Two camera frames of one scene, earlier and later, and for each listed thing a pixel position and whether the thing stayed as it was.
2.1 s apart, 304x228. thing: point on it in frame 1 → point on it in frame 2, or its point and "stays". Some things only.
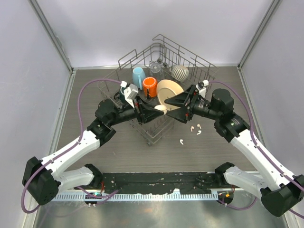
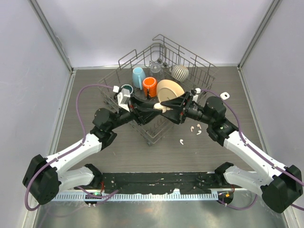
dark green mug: [121, 95] → [128, 87]
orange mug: [149, 85] stays
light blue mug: [138, 77] stays
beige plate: [166, 89] stays
